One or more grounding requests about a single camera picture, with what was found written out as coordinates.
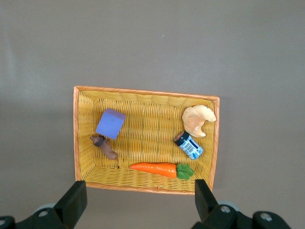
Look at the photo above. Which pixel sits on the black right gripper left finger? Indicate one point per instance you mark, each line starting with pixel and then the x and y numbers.
pixel 71 205

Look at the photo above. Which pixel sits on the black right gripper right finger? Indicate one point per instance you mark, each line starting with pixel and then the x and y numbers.
pixel 205 202

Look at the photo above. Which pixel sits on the orange toy carrot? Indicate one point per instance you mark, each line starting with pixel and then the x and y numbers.
pixel 157 168

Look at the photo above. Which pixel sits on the small jar blue label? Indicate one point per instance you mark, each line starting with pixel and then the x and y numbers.
pixel 189 145

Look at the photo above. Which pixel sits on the brown toy root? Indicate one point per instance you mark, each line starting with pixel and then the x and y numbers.
pixel 106 146

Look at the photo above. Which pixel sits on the toy croissant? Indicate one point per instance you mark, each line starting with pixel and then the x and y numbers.
pixel 193 119

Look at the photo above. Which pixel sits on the purple foam cube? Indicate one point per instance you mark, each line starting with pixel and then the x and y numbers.
pixel 109 124

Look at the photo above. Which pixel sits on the yellow wicker basket orange rim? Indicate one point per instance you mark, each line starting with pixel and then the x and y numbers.
pixel 147 133

